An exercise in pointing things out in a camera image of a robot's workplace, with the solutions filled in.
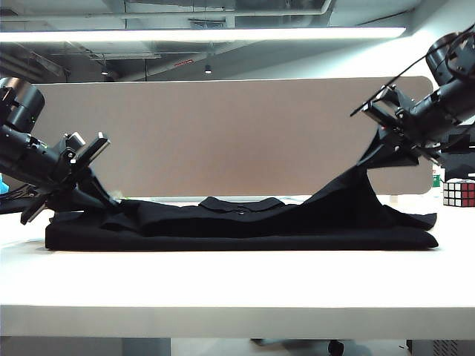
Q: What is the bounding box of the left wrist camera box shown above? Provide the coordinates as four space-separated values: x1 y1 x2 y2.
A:
63 131 87 151

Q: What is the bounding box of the white partition base rail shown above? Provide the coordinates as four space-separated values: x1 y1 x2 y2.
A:
120 194 320 204

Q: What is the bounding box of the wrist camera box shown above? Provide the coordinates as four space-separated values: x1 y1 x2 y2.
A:
373 84 411 111
63 131 87 151

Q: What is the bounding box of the grey slatted unit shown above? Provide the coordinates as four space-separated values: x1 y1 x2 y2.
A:
432 339 460 356

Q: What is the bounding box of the long linear ceiling light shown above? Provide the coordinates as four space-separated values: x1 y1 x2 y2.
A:
0 27 407 45

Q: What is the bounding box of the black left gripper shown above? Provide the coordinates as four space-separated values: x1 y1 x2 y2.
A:
20 132 122 226

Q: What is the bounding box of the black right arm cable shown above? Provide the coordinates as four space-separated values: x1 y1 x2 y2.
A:
350 55 428 118

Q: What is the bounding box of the black polo shirt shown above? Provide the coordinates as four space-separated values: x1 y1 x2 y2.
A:
44 159 439 252

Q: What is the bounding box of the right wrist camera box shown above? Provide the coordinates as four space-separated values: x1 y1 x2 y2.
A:
373 84 411 111

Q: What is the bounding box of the office chair base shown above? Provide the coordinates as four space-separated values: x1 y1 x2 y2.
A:
249 337 345 356

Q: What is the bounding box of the Rubik's cube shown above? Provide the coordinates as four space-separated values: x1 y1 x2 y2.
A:
442 179 475 208

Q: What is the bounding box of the fabric desk partition panel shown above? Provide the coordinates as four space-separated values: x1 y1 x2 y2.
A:
35 76 434 198

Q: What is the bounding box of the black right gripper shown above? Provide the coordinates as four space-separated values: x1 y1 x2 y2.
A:
356 102 442 171

